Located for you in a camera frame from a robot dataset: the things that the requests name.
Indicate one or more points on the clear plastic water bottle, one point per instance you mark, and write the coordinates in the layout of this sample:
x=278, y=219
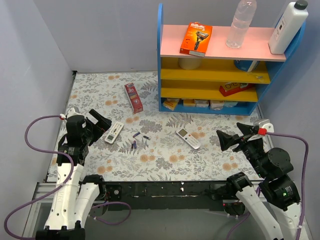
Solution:
x=242, y=19

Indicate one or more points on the red toothpaste box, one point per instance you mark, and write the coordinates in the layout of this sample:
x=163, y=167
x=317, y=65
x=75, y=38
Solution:
x=133, y=98

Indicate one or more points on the floral table mat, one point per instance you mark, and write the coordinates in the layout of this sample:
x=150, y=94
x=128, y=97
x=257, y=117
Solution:
x=166, y=156

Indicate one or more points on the white bottle black cap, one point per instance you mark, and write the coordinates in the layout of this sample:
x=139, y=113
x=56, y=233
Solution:
x=288, y=25

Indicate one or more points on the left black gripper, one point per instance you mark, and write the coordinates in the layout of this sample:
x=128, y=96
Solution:
x=92, y=125

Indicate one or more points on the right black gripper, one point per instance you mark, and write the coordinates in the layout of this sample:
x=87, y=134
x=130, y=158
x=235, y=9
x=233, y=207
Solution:
x=241, y=141

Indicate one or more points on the yellow orange box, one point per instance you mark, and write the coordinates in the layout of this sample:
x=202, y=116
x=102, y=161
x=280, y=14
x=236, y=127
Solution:
x=171, y=103

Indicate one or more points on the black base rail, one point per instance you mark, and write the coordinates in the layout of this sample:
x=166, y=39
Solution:
x=175, y=195

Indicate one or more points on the white remote control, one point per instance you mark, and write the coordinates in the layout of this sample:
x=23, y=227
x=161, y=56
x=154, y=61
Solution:
x=115, y=130
x=188, y=138

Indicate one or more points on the orange razor box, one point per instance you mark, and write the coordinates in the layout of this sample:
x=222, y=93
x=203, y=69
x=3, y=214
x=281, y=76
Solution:
x=196, y=39

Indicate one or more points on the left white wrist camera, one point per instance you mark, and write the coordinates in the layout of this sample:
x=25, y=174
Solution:
x=74, y=111

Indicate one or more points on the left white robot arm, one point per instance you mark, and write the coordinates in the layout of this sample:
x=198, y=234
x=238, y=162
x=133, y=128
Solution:
x=74, y=198

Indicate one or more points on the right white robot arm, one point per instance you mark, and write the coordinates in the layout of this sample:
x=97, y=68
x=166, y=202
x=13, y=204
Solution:
x=276, y=206

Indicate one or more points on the blue yellow pink shelf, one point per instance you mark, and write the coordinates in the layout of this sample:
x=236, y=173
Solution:
x=217, y=68

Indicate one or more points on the white cup on shelf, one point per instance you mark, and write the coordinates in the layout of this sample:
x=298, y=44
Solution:
x=189, y=63

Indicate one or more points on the red box on shelf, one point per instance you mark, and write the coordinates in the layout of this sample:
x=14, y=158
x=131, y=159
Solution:
x=231, y=88

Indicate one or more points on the blue white container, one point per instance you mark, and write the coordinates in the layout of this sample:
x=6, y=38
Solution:
x=246, y=65

